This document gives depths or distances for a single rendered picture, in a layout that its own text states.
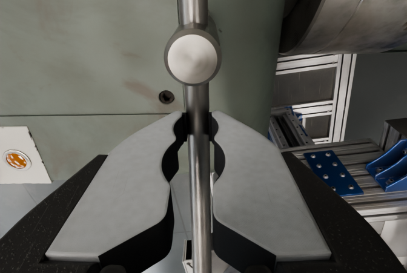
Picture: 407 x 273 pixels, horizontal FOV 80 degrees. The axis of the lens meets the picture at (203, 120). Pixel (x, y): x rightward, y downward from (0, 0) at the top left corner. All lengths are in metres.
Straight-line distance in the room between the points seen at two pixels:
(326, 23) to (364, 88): 1.59
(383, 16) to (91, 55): 0.27
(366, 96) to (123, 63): 1.77
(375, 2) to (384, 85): 1.65
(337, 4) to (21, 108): 0.31
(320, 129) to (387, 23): 1.33
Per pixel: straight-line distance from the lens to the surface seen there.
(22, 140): 0.31
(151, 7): 0.21
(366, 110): 1.96
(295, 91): 1.44
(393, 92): 1.99
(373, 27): 0.32
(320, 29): 0.30
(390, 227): 0.79
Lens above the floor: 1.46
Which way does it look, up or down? 61 degrees down
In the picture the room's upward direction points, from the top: 179 degrees counter-clockwise
